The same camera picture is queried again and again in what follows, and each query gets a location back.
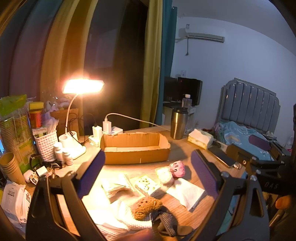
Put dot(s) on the person's left hand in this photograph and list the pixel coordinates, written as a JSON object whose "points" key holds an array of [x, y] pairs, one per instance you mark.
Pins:
{"points": [[136, 236]]}

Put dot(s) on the clear plastic water bottle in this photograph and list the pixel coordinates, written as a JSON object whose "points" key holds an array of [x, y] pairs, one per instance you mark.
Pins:
{"points": [[186, 103]]}

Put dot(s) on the white paper napkin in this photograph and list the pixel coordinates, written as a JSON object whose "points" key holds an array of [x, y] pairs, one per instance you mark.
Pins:
{"points": [[187, 194]]}

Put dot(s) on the white fluffy bagged item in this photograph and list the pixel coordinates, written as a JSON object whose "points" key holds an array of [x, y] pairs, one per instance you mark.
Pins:
{"points": [[163, 175]]}

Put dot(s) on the striped curtain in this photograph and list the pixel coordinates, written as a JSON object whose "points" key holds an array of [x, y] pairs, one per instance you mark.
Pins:
{"points": [[57, 46]]}

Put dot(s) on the white wipes packet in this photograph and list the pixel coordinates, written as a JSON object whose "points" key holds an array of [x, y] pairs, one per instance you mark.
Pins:
{"points": [[13, 204]]}

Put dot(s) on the bag of cotton swabs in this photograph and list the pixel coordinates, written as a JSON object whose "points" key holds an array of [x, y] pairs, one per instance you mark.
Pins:
{"points": [[118, 186]]}

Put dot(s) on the brown paper bag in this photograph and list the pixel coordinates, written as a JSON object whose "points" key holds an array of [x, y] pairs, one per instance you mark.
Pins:
{"points": [[61, 120]]}

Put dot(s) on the white waffle towel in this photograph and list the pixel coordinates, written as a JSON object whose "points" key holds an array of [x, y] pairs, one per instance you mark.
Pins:
{"points": [[115, 215]]}

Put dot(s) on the steel tumbler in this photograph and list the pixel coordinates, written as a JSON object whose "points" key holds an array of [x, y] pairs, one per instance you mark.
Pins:
{"points": [[178, 125]]}

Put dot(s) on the small round white device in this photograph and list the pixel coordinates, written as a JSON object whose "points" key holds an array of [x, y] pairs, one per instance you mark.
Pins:
{"points": [[31, 177]]}

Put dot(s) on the stack of brown paper cups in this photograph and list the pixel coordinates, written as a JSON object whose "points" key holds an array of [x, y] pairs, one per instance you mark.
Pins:
{"points": [[10, 166]]}

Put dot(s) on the teal curtain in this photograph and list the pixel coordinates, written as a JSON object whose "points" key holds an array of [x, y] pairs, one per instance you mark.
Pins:
{"points": [[167, 46]]}

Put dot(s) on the cardboard box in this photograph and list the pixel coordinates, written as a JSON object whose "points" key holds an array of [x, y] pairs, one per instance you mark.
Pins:
{"points": [[138, 157]]}

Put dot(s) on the yellow tissue box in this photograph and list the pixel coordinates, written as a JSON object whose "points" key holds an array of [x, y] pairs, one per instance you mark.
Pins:
{"points": [[198, 139]]}

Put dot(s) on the black computer monitor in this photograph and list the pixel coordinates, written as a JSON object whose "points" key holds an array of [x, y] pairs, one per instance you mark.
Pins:
{"points": [[185, 90]]}

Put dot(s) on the blue printed blanket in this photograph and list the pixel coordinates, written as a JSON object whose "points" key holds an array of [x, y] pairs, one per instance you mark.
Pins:
{"points": [[240, 136]]}

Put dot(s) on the green pack of paper cups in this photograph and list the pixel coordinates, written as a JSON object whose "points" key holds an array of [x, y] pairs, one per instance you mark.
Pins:
{"points": [[16, 125]]}

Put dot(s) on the pink plush toy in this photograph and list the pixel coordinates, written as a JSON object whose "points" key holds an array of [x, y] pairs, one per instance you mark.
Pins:
{"points": [[177, 169]]}

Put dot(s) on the white phone charger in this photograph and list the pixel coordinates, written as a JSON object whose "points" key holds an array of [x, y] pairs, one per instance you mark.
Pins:
{"points": [[106, 125]]}

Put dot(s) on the person's right hand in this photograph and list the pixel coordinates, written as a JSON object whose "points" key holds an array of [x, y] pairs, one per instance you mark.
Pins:
{"points": [[284, 202]]}

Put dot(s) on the white desk lamp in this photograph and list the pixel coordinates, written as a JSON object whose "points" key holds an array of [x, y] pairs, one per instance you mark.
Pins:
{"points": [[74, 150]]}

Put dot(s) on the brown plush toy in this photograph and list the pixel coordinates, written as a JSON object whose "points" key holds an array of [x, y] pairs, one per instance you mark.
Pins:
{"points": [[144, 207]]}

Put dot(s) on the white wall switch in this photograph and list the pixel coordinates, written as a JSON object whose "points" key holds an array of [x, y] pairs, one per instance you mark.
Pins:
{"points": [[183, 73]]}

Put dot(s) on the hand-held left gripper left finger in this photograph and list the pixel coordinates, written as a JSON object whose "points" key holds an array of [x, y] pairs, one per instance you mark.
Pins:
{"points": [[92, 171]]}

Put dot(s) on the white air conditioner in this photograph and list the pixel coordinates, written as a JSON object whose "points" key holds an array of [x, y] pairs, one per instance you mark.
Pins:
{"points": [[203, 34]]}

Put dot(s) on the small white box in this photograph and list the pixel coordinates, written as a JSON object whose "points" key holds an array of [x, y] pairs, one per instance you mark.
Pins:
{"points": [[42, 171]]}

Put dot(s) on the grey padded headboard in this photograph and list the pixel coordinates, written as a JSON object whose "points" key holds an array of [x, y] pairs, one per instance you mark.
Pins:
{"points": [[249, 104]]}

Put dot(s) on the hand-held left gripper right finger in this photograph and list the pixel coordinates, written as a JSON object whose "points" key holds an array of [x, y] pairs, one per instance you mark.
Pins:
{"points": [[203, 172]]}

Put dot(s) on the white woven basket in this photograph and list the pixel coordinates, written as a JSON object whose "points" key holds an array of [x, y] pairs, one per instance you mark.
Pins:
{"points": [[46, 146]]}

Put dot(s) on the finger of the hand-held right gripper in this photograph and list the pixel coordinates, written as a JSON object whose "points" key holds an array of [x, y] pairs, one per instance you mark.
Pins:
{"points": [[233, 151], [259, 141]]}

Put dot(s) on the black smartphone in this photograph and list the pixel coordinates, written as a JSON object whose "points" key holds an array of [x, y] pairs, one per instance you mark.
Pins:
{"points": [[220, 156]]}

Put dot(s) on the crumpled plastic bag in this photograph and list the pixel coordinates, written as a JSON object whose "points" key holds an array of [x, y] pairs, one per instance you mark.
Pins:
{"points": [[49, 115]]}

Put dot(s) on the yellow curtain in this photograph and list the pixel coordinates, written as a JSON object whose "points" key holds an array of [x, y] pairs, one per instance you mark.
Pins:
{"points": [[152, 64]]}

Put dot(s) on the red jar with yellow lid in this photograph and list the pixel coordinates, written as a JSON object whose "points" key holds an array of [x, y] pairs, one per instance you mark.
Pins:
{"points": [[35, 118]]}

